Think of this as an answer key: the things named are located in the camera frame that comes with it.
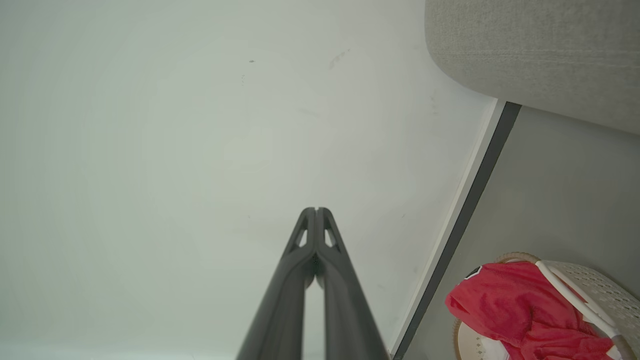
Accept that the red jersey with number print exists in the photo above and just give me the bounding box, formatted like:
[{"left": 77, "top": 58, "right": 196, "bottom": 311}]
[{"left": 444, "top": 261, "right": 617, "bottom": 360}]

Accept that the grey fabric sofa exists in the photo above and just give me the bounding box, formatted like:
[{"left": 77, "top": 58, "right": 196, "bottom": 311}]
[{"left": 424, "top": 0, "right": 640, "bottom": 136}]

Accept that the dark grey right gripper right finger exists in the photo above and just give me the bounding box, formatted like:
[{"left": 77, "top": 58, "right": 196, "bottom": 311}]
[{"left": 316, "top": 207, "right": 391, "bottom": 360}]

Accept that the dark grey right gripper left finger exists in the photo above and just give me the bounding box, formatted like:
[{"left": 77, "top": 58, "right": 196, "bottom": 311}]
[{"left": 236, "top": 207, "right": 318, "bottom": 360}]

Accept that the white and black baseboard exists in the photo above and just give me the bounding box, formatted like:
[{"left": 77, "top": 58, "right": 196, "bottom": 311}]
[{"left": 389, "top": 98, "right": 522, "bottom": 360}]

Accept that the white perforated laundry basket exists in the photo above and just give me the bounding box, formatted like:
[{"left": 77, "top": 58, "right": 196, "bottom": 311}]
[{"left": 452, "top": 251, "right": 640, "bottom": 360}]

